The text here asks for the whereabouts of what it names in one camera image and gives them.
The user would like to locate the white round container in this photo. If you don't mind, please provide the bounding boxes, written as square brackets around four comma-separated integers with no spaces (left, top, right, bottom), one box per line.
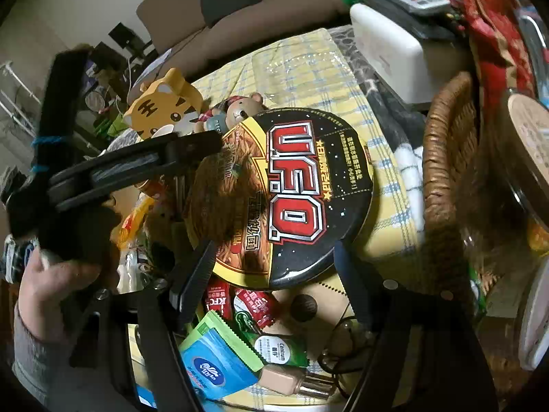
[517,257,549,372]

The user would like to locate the brown wicker basket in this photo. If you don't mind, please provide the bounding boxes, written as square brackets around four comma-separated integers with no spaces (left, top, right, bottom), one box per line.
[422,71,515,310]

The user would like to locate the black remote control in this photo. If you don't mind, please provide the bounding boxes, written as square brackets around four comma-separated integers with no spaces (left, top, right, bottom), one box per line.
[364,0,455,43]

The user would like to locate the black eyeglasses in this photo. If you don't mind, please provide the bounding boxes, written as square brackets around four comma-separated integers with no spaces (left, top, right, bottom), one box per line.
[317,315,378,396]

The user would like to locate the white striped towel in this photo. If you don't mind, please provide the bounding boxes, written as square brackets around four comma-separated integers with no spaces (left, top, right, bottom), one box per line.
[395,144,427,224]

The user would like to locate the white metal rack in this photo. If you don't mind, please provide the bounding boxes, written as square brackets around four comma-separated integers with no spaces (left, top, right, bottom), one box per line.
[0,62,39,138]

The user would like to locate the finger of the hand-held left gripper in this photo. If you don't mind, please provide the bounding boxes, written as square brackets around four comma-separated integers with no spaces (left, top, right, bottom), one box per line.
[91,130,224,197]

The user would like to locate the black instant noodle bowl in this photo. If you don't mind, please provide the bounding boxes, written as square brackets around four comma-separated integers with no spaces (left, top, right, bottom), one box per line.
[184,107,375,290]

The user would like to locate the orange snack packet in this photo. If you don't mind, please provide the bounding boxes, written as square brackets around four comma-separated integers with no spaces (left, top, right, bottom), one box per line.
[116,199,155,250]

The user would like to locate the green packet with white label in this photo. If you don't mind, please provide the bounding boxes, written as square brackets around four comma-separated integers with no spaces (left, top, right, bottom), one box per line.
[253,332,309,367]

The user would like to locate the brown sofa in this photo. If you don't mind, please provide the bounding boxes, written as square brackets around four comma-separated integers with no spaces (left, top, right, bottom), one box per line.
[137,0,395,78]

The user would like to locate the beige foundation bottle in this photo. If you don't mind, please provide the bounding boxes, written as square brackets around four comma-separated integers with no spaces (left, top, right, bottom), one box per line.
[257,363,337,400]

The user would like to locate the blue tissue pack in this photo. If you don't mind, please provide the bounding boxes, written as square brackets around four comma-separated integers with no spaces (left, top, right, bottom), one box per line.
[179,330,258,400]

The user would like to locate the white rectangular box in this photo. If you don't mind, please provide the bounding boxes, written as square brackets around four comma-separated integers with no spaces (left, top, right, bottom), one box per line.
[349,3,430,104]

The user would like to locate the teddy bear figurine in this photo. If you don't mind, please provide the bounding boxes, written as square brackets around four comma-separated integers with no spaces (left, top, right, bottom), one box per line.
[195,92,264,134]

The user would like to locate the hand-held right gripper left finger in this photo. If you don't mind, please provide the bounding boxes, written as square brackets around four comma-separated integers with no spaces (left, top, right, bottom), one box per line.
[71,238,219,412]

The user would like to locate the person's left forearm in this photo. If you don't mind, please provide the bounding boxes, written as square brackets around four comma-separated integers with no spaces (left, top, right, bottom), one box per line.
[11,300,75,406]

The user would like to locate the brown paper card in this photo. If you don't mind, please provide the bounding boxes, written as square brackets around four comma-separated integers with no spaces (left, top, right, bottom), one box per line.
[274,281,357,353]

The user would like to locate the red sauce packet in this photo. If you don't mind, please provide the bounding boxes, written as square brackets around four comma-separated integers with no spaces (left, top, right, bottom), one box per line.
[205,279,234,322]
[234,287,279,331]

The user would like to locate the green tissue pack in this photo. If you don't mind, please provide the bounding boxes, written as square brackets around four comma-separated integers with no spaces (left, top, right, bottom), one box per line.
[189,309,264,374]

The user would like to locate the red patterned cloth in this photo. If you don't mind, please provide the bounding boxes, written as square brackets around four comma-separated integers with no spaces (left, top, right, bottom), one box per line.
[450,0,537,99]

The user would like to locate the glass jar with beige lid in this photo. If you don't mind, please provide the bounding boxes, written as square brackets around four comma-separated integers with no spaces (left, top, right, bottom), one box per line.
[484,92,549,267]

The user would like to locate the yellow tiger plush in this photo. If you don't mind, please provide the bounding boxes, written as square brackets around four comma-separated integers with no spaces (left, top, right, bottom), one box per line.
[122,68,204,140]

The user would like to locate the grey patterned cloth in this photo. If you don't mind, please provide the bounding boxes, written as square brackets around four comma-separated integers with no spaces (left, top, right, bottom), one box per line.
[328,26,425,147]

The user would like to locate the person's left hand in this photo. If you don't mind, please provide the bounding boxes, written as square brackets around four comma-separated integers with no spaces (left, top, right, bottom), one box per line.
[17,249,107,337]

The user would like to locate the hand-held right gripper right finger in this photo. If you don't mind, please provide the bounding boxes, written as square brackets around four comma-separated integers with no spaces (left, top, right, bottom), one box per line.
[332,238,500,412]

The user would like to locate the yellow plaid tablecloth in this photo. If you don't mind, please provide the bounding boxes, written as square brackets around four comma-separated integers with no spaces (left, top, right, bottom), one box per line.
[129,28,430,406]

